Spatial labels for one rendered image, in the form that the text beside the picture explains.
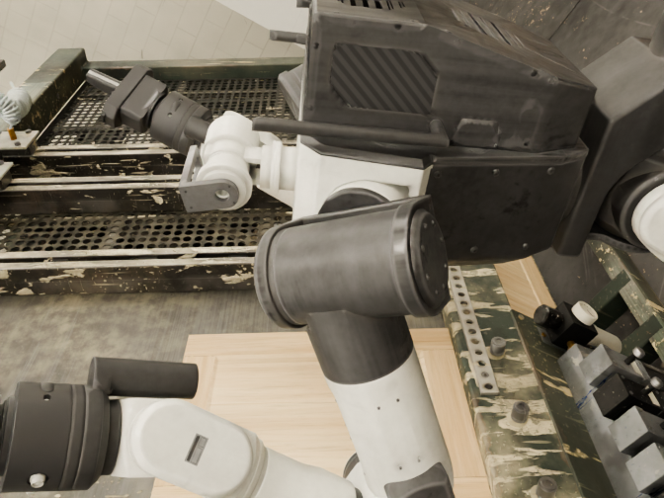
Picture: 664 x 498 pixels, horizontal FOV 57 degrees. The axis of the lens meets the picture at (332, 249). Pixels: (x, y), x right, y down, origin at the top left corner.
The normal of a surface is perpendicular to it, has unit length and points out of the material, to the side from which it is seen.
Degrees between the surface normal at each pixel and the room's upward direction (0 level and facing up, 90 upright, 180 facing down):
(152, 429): 94
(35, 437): 95
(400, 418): 90
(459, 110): 90
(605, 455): 0
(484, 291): 60
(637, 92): 22
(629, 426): 0
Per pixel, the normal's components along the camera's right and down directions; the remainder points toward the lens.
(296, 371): -0.01, -0.81
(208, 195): 0.01, 0.66
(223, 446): 0.49, -0.25
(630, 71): -0.62, -0.62
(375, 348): 0.29, 0.27
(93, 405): 0.41, -0.74
